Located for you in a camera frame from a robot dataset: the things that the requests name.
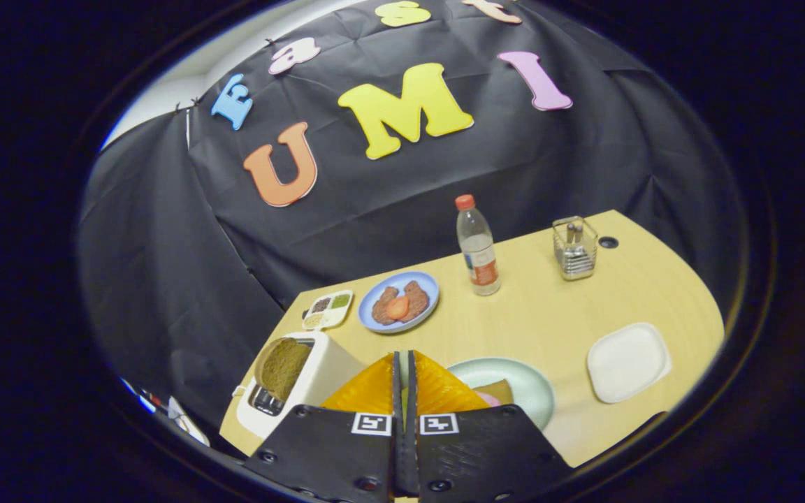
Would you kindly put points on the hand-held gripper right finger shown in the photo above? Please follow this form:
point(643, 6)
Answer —
point(486, 454)

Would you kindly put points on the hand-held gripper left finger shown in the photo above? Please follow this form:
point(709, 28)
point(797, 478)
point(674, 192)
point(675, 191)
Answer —
point(325, 454)

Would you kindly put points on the brown toast bread slice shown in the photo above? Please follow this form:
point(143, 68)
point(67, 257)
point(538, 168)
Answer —
point(284, 367)

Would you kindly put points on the pink ham slice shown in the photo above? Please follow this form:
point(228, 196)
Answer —
point(490, 400)

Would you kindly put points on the pale green round plate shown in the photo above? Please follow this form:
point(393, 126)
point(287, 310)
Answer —
point(532, 391)

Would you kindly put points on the white toaster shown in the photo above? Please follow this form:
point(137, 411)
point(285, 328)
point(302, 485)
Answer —
point(329, 370)

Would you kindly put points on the white divided condiment tray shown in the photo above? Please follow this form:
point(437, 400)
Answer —
point(328, 311)

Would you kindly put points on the brown meat patty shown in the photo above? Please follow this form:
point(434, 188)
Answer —
point(419, 297)
point(381, 311)

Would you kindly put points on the red tomato slice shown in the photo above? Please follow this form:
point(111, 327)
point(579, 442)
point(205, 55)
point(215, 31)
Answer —
point(397, 307)

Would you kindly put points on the white square plate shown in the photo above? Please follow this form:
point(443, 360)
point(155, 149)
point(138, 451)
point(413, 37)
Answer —
point(626, 363)

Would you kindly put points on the blue round plate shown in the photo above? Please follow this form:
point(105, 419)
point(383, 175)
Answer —
point(433, 290)

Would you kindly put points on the clear plastic water bottle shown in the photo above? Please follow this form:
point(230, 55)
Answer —
point(479, 251)

